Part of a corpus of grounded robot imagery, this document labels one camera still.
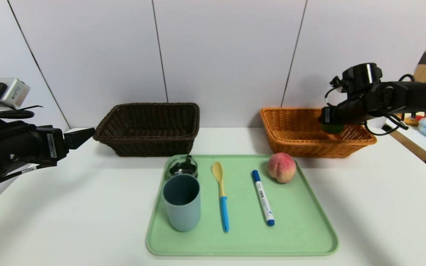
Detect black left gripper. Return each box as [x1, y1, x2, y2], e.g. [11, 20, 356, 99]
[0, 124, 95, 174]

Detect blue-grey plastic cup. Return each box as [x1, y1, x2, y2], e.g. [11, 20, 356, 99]
[162, 174, 201, 232]

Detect white marker blue cap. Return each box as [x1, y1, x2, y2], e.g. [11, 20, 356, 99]
[251, 170, 275, 226]

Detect pink peach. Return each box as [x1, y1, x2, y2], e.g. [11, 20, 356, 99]
[267, 152, 297, 184]

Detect green lime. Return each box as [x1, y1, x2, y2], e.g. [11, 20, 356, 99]
[322, 124, 345, 134]

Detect dark brown wicker basket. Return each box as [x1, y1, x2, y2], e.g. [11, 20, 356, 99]
[94, 103, 200, 157]

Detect orange wicker basket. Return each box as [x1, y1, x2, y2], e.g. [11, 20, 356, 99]
[260, 107, 377, 158]

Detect clear glass jar black clips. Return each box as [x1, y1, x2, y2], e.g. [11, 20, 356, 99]
[168, 155, 199, 179]

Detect light green plastic tray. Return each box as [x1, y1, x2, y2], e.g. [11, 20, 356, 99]
[146, 154, 339, 256]

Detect white side table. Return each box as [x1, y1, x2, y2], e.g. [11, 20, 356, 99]
[385, 118, 426, 163]

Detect yellow spoon blue handle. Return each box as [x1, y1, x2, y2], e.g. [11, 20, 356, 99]
[212, 161, 230, 233]

